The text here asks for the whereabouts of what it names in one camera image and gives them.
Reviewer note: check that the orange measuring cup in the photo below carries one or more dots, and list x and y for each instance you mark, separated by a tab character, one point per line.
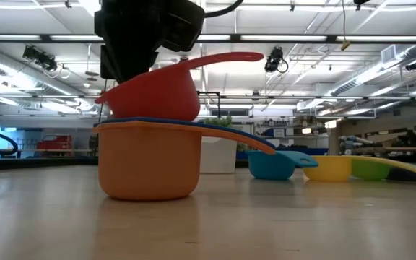
146	162

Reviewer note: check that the black overhead frame beam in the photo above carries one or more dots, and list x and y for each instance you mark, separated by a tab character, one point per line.
302	38

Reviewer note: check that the dark blue measuring cup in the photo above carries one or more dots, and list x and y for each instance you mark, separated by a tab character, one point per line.
208	125

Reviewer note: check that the black overhead camera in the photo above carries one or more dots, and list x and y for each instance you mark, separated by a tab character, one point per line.
274	59

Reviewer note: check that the black ceiling-mounted device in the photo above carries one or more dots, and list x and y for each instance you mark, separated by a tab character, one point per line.
40	57

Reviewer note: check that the teal measuring cup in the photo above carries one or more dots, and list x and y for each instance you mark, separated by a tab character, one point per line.
269	166

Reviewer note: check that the green measuring cup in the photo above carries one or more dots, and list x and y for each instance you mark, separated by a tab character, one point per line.
370	170

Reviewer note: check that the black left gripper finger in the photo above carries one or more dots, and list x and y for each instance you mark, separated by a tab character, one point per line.
107	61
135	65

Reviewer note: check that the red measuring cup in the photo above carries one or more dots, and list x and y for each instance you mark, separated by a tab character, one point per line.
157	94

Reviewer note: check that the yellow measuring cup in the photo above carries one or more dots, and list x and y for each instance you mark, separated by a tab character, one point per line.
327	169

